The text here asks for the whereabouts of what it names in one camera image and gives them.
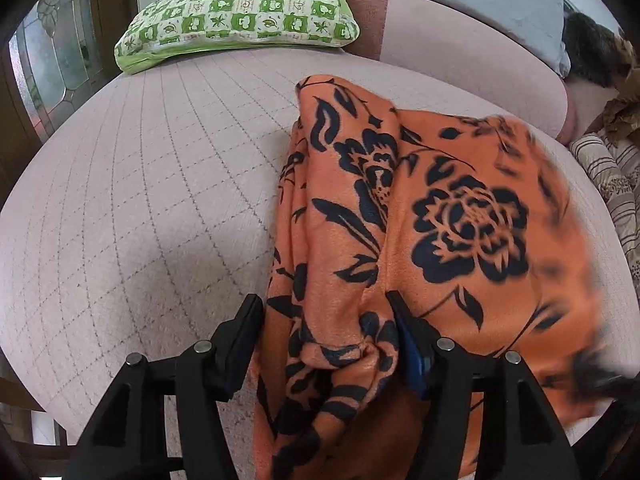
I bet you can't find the orange black floral garment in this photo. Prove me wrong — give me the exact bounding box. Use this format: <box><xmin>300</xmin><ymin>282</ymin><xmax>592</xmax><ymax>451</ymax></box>
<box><xmin>254</xmin><ymin>75</ymin><xmax>601</xmax><ymax>479</ymax></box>

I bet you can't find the wooden chair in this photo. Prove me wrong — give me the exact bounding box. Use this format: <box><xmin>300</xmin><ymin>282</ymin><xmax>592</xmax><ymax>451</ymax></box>
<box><xmin>1</xmin><ymin>354</ymin><xmax>74</xmax><ymax>479</ymax></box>

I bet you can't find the pink quilted mattress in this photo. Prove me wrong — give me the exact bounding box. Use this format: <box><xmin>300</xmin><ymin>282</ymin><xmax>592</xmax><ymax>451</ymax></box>
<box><xmin>0</xmin><ymin>45</ymin><xmax>640</xmax><ymax>480</ymax></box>

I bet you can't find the beige striped cloth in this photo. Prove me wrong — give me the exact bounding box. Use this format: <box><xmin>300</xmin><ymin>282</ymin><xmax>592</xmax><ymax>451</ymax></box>
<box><xmin>570</xmin><ymin>130</ymin><xmax>640</xmax><ymax>295</ymax></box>

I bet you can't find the brown crumpled cloth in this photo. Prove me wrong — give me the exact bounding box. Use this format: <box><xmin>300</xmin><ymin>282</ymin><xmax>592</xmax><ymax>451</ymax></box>
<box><xmin>602</xmin><ymin>35</ymin><xmax>639</xmax><ymax>146</ymax></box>

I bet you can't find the wooden glass-panel door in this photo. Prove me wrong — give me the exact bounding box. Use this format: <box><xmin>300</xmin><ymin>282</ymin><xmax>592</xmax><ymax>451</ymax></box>
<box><xmin>1</xmin><ymin>0</ymin><xmax>138</xmax><ymax>197</ymax></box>

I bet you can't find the dark furry cloth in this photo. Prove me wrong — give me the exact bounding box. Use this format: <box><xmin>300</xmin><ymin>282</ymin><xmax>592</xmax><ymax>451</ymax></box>
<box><xmin>563</xmin><ymin>12</ymin><xmax>638</xmax><ymax>88</ymax></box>

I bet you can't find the pink bolster cushion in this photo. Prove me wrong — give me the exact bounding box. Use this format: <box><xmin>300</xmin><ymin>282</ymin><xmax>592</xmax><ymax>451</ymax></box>
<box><xmin>346</xmin><ymin>0</ymin><xmax>578</xmax><ymax>144</ymax></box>

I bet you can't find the green white patterned pillow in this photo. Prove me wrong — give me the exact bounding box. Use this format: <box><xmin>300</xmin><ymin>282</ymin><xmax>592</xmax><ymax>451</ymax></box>
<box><xmin>114</xmin><ymin>0</ymin><xmax>360</xmax><ymax>74</ymax></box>

